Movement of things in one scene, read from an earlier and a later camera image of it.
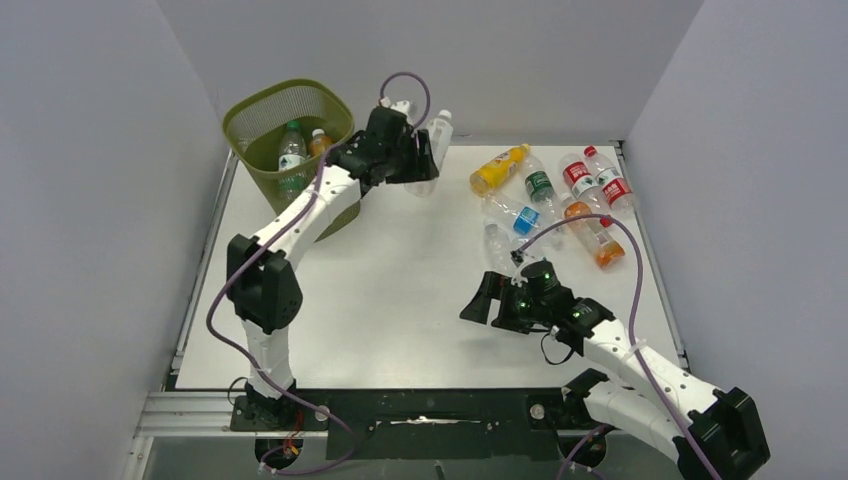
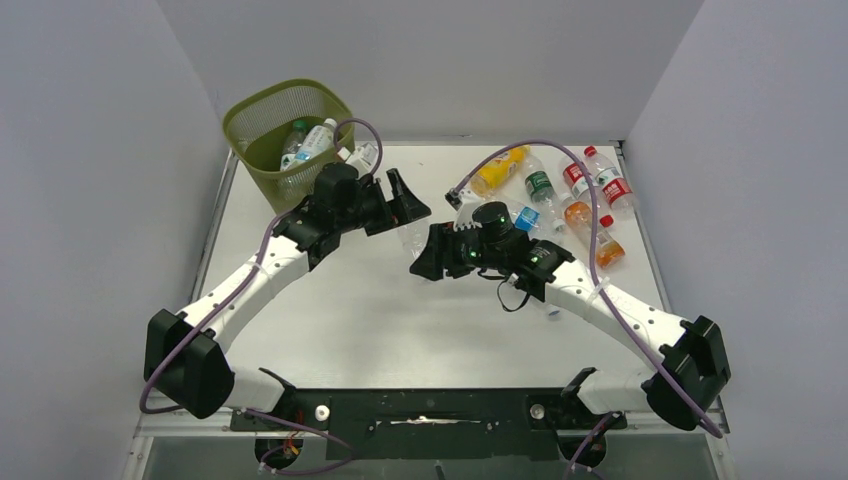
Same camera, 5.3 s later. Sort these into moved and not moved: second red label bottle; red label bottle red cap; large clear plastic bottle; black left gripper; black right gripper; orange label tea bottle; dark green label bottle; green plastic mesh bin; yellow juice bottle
Moved: black left gripper; large clear plastic bottle; black right gripper
Not moved: orange label tea bottle; yellow juice bottle; green plastic mesh bin; dark green label bottle; second red label bottle; red label bottle red cap
